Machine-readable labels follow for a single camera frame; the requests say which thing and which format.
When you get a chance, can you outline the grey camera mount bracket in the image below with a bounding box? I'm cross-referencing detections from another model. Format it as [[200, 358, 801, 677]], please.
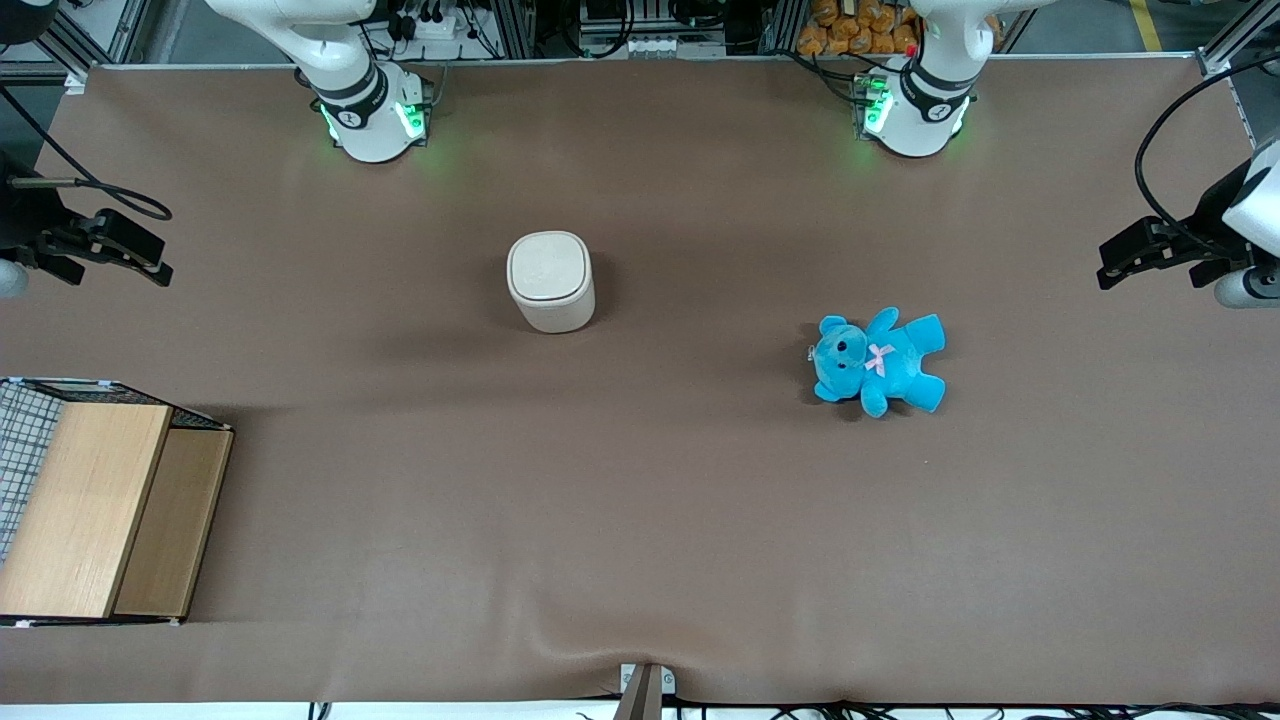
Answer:
[[612, 662, 676, 720]]

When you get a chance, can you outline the wooden shelf with wire mesh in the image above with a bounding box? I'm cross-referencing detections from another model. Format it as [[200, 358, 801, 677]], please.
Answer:
[[0, 377, 236, 628]]

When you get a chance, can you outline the brown table mat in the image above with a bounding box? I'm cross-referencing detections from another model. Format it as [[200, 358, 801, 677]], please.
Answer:
[[0, 55, 1280, 706]]

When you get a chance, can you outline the blue teddy bear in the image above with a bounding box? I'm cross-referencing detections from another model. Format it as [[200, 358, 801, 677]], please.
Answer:
[[810, 306, 947, 419]]

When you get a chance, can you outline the orange plush toy pile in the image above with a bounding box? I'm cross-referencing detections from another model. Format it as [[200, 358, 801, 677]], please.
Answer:
[[797, 0, 921, 57]]

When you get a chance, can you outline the white power strip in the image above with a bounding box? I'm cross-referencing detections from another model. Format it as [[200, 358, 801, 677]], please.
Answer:
[[395, 8, 461, 43]]

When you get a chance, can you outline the white terminal strip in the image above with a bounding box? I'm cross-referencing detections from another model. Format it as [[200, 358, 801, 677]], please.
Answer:
[[625, 38, 726, 57]]

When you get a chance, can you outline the small cream trash can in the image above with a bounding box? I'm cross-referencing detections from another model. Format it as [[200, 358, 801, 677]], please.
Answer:
[[506, 231, 597, 334]]

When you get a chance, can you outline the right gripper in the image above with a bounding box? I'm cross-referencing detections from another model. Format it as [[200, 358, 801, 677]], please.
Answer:
[[0, 150, 173, 288]]

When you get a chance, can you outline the black left wrist camera cable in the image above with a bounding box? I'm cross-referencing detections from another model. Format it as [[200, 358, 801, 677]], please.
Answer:
[[1135, 55, 1280, 256]]

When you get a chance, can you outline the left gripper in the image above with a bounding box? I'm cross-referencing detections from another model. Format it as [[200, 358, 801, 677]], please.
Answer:
[[1097, 138, 1280, 291]]

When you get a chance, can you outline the aluminium frame rail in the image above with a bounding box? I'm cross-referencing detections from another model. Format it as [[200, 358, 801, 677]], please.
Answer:
[[0, 0, 151, 79], [1195, 0, 1280, 77]]

